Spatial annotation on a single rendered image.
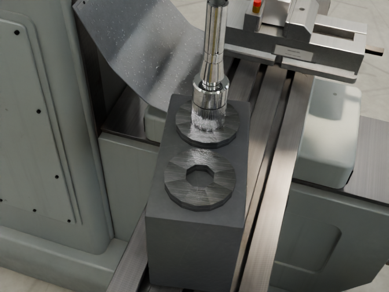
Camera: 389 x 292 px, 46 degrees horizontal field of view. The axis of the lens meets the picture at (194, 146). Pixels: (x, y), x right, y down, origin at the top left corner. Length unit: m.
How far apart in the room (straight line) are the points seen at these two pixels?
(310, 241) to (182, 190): 0.78
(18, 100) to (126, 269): 0.55
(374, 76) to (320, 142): 1.64
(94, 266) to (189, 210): 1.03
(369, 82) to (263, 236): 1.95
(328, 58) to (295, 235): 0.49
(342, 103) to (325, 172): 0.20
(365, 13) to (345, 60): 2.15
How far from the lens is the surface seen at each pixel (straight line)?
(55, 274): 1.67
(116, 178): 1.31
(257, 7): 1.02
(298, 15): 1.04
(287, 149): 0.89
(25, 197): 1.48
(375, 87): 2.62
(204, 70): 0.57
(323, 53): 1.05
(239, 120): 0.64
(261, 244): 0.76
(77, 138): 1.17
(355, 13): 3.17
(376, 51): 1.10
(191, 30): 1.24
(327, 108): 1.16
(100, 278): 1.59
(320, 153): 1.05
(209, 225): 0.55
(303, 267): 1.42
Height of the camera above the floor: 1.58
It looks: 49 degrees down
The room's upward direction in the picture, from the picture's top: 3 degrees clockwise
